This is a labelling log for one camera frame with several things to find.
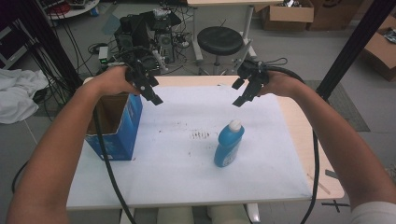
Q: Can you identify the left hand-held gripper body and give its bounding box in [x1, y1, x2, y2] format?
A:
[123, 49, 170, 93]

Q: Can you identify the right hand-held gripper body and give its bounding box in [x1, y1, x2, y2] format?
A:
[233, 40, 271, 91]

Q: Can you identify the blue bottle with white cap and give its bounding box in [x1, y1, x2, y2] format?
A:
[213, 119, 246, 168]

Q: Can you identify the person's left hand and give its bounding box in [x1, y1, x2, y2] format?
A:
[92, 64, 142, 98]

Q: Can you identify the person's right hand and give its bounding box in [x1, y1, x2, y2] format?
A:
[258, 70, 305, 98]

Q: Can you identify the small white device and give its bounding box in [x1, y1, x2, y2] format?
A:
[98, 46, 109, 64]

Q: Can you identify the blue cardboard box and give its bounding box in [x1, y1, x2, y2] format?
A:
[84, 92, 144, 161]

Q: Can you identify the black computer equipment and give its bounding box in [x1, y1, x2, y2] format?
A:
[113, 8, 183, 74]

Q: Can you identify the black round stool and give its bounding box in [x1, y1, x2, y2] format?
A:
[196, 25, 245, 76]

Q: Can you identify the white power strip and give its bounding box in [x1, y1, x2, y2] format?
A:
[174, 32, 191, 49]

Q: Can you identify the open brown cardboard box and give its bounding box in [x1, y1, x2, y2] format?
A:
[261, 0, 315, 32]

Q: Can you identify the white paper mat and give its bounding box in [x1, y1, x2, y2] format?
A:
[66, 84, 313, 209]

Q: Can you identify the round white table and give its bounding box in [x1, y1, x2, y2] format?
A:
[36, 0, 101, 21]

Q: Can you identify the grey floor mat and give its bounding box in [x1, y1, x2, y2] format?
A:
[303, 79, 372, 133]

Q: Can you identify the closed brown cardboard box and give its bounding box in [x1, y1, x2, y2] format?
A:
[306, 0, 365, 32]

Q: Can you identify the thin wooden stick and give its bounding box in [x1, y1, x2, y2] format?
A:
[306, 172, 332, 196]

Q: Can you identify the white cloth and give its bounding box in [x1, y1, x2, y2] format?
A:
[0, 68, 50, 125]

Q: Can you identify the person's right leg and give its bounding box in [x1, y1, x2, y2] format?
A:
[206, 203, 252, 224]

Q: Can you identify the person's leg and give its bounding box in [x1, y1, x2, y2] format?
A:
[156, 206, 195, 224]
[206, 203, 252, 224]

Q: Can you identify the person's left leg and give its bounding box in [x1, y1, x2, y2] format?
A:
[156, 206, 195, 224]

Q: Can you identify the large brown cardboard box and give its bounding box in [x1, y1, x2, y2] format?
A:
[361, 15, 396, 82]

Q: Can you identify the white table frame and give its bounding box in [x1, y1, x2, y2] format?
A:
[186, 0, 284, 64]

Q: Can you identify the left hand-held gripper black cable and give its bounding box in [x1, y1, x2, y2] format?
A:
[92, 106, 138, 224]

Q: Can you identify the hand-held gripper black cable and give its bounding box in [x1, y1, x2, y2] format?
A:
[92, 106, 138, 224]
[260, 56, 321, 224]

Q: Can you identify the black metal stand with cables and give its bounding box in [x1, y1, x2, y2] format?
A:
[6, 0, 84, 94]

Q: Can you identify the right hand-held gripper black cable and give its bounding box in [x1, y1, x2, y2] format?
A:
[260, 56, 321, 224]

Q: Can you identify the black cable loop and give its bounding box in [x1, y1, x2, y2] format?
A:
[11, 160, 31, 194]

